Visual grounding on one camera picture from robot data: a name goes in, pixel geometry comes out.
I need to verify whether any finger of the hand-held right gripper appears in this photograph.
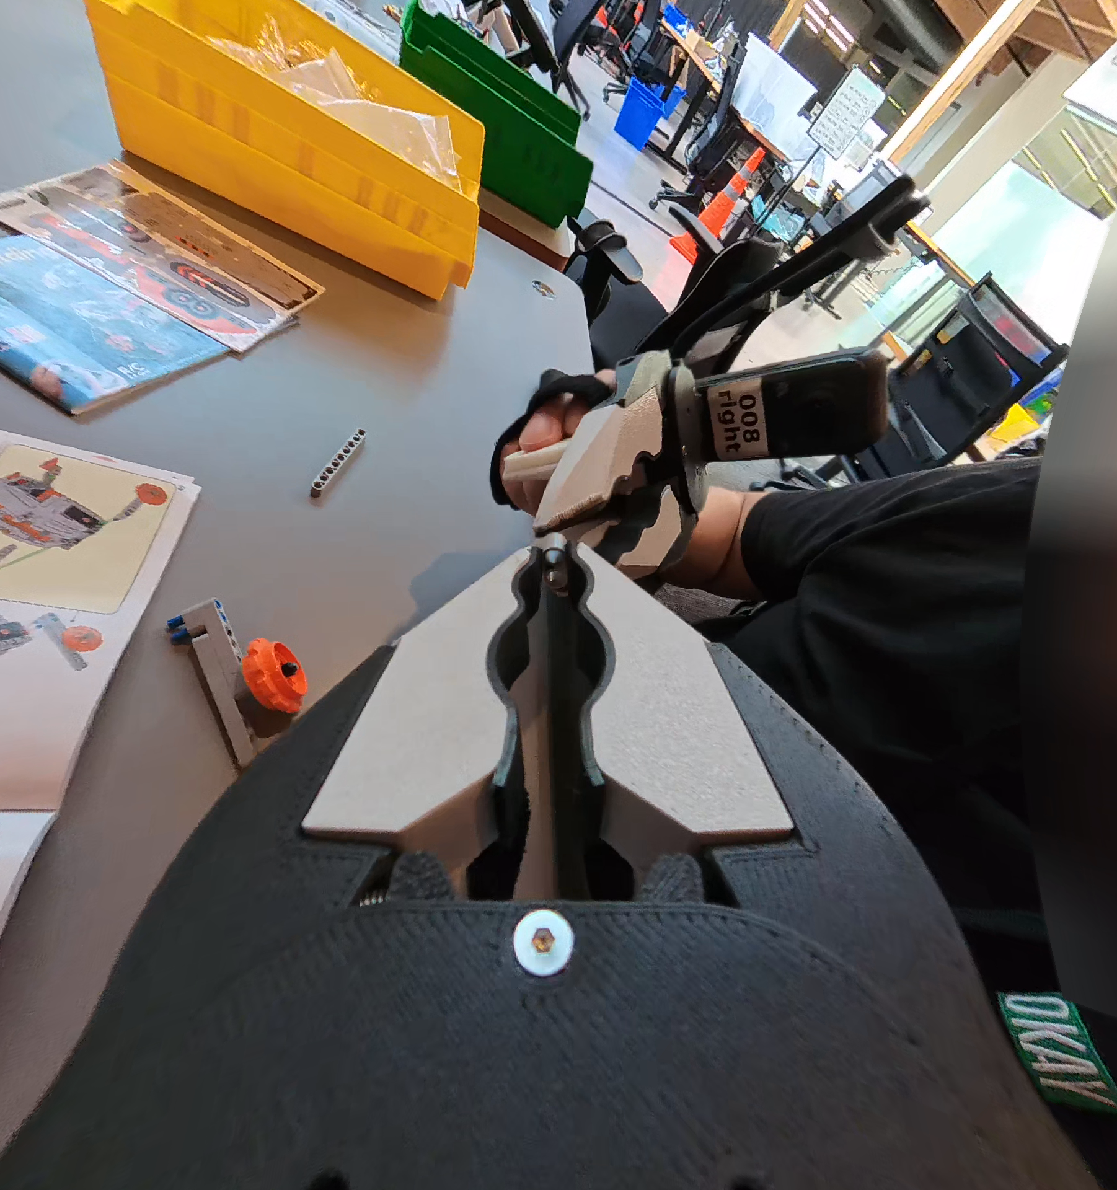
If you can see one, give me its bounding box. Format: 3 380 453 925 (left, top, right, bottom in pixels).
530 388 671 539
568 477 704 579

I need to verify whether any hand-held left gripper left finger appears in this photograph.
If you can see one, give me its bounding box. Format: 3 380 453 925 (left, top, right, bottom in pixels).
300 546 546 898

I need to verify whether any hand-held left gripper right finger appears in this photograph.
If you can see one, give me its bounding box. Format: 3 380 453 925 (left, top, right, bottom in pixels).
563 541 795 898

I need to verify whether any orange gear wheel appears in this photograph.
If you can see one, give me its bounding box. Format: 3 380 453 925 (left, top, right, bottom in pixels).
241 636 309 714

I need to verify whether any grey beam assembly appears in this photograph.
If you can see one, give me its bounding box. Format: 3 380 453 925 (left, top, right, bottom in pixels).
167 597 262 771

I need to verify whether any light grey holed beam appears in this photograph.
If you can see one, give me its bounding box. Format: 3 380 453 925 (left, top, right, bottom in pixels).
310 426 367 499

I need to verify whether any white orange sticker sheet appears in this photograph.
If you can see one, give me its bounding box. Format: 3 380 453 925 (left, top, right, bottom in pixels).
0 166 299 353

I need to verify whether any person's right forearm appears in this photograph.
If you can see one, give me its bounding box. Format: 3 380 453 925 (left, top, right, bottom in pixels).
656 487 769 596

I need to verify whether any person's right hand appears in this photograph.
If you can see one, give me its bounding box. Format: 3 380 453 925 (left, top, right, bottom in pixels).
517 371 617 457

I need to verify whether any black office chair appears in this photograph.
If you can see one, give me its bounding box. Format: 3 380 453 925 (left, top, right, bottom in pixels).
861 272 1072 479
605 166 934 373
563 213 671 373

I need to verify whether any orange traffic cone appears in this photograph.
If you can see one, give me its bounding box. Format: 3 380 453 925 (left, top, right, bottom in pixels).
671 148 769 261

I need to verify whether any white lettered sign board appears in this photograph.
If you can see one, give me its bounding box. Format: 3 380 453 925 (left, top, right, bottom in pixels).
807 64 887 159

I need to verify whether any green plastic bin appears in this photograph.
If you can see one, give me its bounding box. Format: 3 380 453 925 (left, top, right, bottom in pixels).
398 0 595 228

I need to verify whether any blue plastic bin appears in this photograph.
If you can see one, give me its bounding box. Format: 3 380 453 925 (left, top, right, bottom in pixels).
614 78 685 150

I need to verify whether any open instruction booklet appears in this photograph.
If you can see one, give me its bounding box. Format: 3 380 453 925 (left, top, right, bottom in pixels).
0 421 201 1032

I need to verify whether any yellow plastic bin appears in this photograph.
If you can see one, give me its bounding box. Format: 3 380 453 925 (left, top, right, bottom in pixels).
84 0 488 300

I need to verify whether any brown sticker sheet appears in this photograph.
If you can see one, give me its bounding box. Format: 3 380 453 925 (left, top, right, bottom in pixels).
94 158 325 312

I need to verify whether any blue instruction booklet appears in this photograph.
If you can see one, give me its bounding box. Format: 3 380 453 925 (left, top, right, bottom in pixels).
0 235 234 415

